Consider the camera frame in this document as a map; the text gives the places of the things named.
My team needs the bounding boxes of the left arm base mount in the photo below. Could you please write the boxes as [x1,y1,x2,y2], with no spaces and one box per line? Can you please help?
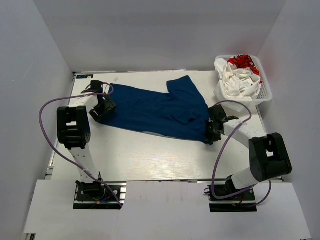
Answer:
[73,181,127,210]

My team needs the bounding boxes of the blue table label sticker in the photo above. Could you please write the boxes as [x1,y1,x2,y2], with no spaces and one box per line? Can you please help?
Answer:
[76,74,94,79]

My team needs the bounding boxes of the blue t shirt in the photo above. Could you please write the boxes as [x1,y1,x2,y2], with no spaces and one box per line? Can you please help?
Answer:
[100,75,213,145]

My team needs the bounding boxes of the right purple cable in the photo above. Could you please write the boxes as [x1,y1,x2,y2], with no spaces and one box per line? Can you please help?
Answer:
[211,100,273,206]

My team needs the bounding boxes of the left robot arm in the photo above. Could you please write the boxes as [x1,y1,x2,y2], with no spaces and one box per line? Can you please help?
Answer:
[57,80,113,200]

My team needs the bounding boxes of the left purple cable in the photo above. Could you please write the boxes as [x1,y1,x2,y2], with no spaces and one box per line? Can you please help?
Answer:
[38,83,123,208]

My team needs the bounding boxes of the white plastic basket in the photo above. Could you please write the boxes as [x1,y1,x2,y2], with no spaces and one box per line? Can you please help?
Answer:
[215,55,273,107]

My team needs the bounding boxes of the red printed white t shirt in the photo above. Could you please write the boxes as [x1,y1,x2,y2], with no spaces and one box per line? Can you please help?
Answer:
[227,54,263,84]

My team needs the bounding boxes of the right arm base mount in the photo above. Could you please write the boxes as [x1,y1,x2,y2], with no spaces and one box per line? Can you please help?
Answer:
[203,185,257,213]

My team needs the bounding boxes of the purple cable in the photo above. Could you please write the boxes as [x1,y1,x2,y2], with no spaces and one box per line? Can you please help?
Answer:
[211,100,273,206]
[38,83,123,208]

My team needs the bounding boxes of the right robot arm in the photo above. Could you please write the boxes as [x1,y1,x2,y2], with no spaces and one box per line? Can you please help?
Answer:
[90,98,292,200]

